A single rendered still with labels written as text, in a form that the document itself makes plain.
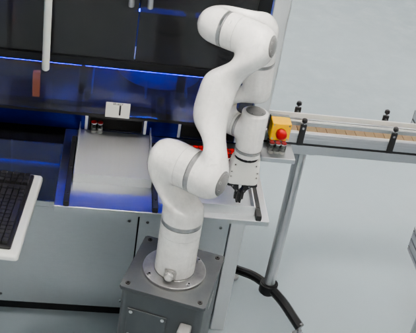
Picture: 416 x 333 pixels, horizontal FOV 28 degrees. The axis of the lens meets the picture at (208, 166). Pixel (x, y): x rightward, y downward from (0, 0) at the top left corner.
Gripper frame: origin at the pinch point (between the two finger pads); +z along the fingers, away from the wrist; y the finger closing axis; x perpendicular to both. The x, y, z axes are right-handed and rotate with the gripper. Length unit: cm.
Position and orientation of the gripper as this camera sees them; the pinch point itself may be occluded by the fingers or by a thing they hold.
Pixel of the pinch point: (238, 195)
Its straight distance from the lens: 271.0
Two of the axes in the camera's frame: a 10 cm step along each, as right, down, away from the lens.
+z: -1.5, 8.4, 5.2
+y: -9.9, -0.9, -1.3
